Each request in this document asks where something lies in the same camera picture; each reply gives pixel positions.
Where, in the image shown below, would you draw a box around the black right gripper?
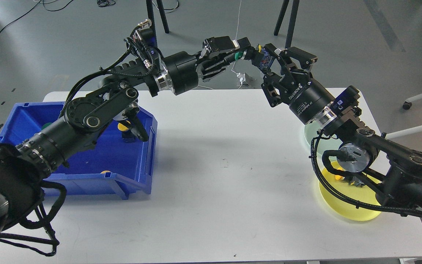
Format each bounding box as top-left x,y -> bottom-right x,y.
256,43 -> 334,125

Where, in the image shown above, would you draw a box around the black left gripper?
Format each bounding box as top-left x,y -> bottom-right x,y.
154,36 -> 251,96

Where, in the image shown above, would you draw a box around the green push button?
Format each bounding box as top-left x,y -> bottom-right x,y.
234,44 -> 273,70
41,122 -> 52,130

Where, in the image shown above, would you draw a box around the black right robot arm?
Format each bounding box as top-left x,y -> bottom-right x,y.
245,44 -> 422,218

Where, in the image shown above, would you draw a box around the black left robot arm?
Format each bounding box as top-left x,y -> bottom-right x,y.
0,19 -> 251,257

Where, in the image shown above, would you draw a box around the pale green plate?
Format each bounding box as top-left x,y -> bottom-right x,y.
304,122 -> 342,158

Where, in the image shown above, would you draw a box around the yellow push button back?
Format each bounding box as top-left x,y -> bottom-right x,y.
117,122 -> 136,143

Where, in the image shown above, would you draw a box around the yellow plate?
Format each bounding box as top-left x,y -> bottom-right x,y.
319,168 -> 381,221

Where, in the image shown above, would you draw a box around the white power adapter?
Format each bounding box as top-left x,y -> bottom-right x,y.
236,72 -> 256,89

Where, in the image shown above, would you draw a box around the black tripod legs right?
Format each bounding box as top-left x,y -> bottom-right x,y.
273,0 -> 299,49

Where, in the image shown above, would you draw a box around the black tripod legs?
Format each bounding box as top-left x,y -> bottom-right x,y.
273,0 -> 299,49
145,0 -> 170,48

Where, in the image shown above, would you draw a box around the black tripod legs left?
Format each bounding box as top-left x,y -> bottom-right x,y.
145,0 -> 170,48

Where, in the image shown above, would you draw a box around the blue plastic bin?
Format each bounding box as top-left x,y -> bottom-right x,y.
0,102 -> 157,199

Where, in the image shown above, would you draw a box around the white cable on floor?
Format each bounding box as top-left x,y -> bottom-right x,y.
196,0 -> 242,91

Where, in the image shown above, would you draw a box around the black floor cable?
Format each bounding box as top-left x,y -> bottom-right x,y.
0,0 -> 116,58

